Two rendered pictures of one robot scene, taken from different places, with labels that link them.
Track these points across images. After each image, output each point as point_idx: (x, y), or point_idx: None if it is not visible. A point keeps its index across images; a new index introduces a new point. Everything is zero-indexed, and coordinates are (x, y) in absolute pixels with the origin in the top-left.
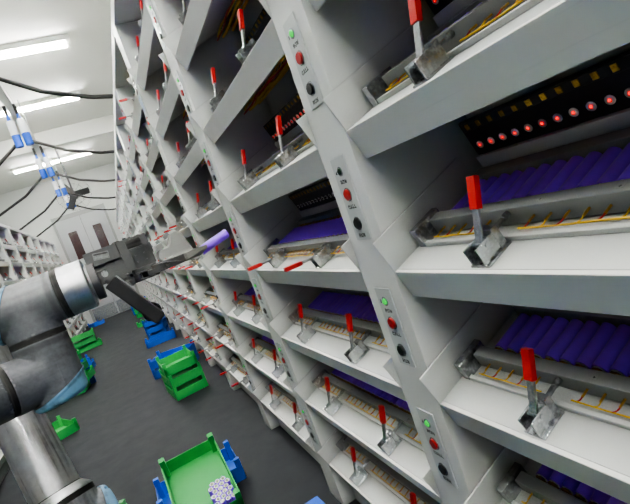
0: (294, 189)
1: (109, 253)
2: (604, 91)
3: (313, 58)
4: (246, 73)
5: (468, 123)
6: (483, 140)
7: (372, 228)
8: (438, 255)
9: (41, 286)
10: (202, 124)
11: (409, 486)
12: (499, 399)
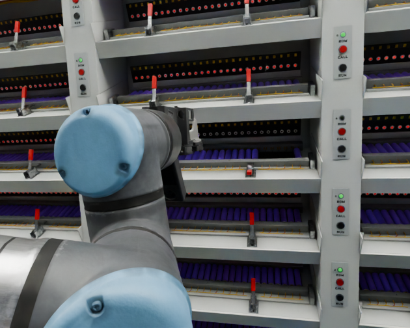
0: (249, 120)
1: (173, 116)
2: None
3: (355, 54)
4: (246, 32)
5: (365, 117)
6: (364, 127)
7: (354, 153)
8: (385, 172)
9: (160, 123)
10: (95, 38)
11: None
12: (390, 245)
